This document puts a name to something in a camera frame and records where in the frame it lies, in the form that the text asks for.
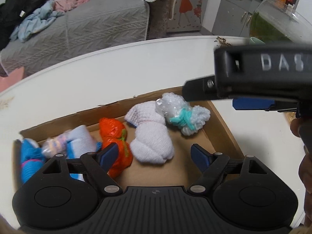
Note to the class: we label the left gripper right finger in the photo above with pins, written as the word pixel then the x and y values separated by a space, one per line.
pixel 211 166

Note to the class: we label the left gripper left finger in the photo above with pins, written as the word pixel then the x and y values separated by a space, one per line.
pixel 97 165

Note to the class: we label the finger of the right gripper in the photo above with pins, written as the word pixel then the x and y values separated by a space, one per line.
pixel 267 105
pixel 200 89

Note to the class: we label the bubble wrap teal yarn bundle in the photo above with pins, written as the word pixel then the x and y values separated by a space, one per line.
pixel 179 113

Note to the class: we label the light blue sock braided tie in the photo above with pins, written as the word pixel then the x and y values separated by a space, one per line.
pixel 71 143

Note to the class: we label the white knitted sock bundle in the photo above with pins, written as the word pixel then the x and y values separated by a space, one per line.
pixel 152 143

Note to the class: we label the blue sock bundle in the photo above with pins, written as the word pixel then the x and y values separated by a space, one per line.
pixel 32 159

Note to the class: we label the person right hand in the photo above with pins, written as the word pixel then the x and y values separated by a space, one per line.
pixel 302 128

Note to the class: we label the mint green plastic cup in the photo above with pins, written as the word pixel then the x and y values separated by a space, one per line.
pixel 254 40

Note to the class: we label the glass fish tank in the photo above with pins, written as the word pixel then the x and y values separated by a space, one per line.
pixel 274 21

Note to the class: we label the decorated white fridge door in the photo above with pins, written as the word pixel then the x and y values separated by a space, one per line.
pixel 188 16

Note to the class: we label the grey drawer cabinet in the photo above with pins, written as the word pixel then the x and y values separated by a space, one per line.
pixel 234 17

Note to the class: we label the grey quilted sofa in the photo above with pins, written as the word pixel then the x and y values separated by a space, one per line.
pixel 92 26

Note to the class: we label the pink plastic child chair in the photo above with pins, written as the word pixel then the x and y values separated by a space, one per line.
pixel 13 78

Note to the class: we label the light blue clothing heap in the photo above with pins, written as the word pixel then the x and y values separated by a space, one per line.
pixel 38 21

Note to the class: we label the pink clothing on sofa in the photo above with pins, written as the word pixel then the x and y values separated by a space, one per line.
pixel 67 5

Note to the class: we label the black garment on sofa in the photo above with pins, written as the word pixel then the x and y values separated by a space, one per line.
pixel 12 14

